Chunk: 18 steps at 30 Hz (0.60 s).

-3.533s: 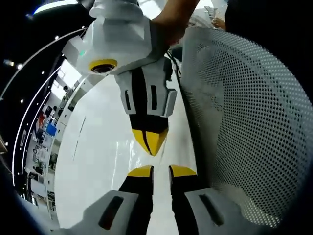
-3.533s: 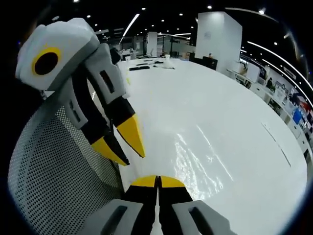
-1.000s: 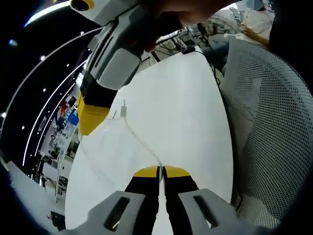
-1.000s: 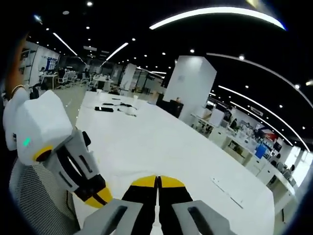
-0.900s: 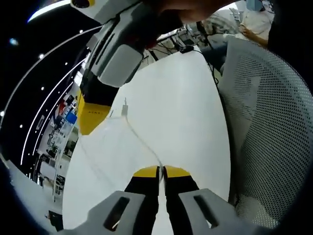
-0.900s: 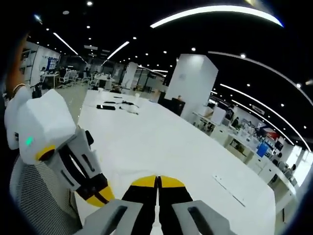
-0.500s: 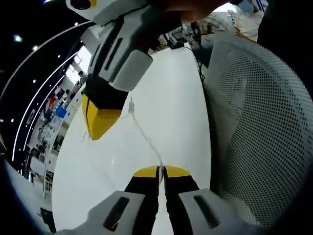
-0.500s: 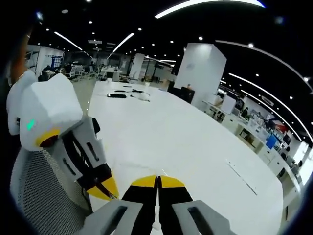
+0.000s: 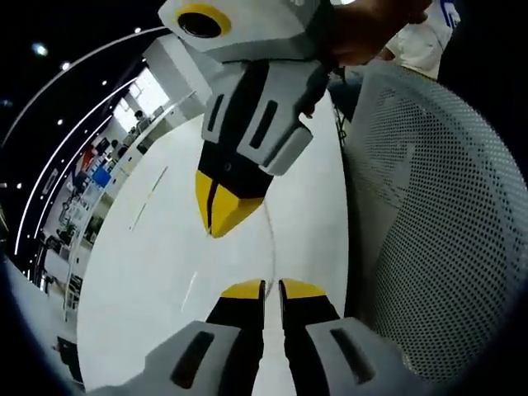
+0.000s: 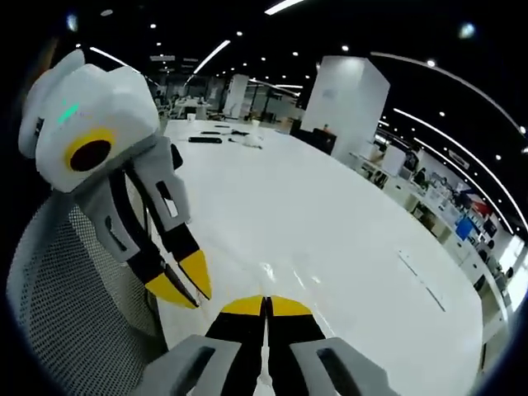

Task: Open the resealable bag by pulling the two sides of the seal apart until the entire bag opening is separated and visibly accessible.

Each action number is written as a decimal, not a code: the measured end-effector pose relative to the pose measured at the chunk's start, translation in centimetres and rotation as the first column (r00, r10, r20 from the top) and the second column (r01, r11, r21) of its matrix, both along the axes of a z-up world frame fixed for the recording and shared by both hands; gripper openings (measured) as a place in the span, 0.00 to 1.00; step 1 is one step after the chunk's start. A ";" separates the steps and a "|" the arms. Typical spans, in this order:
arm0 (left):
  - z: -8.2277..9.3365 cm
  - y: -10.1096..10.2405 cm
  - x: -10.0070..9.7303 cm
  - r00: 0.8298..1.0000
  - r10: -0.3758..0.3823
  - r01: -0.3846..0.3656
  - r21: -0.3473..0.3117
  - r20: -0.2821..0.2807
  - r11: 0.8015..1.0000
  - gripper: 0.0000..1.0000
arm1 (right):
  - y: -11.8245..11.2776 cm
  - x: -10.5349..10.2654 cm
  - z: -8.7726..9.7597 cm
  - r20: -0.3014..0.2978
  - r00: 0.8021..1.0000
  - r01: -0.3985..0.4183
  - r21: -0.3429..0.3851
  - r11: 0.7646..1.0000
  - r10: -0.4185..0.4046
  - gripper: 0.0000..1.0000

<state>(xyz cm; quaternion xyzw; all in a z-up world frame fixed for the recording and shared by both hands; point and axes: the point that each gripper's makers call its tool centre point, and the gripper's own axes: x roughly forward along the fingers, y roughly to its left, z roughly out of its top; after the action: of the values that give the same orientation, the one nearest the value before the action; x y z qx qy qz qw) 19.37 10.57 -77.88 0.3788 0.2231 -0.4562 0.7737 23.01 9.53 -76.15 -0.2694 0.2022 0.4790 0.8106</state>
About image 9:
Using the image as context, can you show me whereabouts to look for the long white counter desk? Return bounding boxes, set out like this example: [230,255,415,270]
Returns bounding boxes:
[105,91,207,174]

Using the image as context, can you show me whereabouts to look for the person's white printed shirt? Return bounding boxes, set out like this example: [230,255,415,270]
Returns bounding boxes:
[385,0,461,80]

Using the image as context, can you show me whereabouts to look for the blue bin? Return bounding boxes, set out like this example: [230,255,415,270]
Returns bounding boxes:
[92,167,113,190]

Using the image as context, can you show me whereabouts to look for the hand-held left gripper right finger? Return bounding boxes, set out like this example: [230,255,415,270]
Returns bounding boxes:
[278,278,418,396]

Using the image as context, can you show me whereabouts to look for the thin white strip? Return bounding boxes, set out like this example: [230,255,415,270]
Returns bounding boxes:
[128,164,170,232]

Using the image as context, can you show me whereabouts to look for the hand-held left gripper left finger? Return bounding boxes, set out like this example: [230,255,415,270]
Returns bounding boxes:
[84,278,267,396]

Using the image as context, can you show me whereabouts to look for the clear resealable plastic bag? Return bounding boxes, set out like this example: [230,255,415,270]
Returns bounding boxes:
[179,197,286,315]

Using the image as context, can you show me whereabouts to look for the white square pillar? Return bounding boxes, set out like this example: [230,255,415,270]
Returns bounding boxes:
[142,35,215,109]

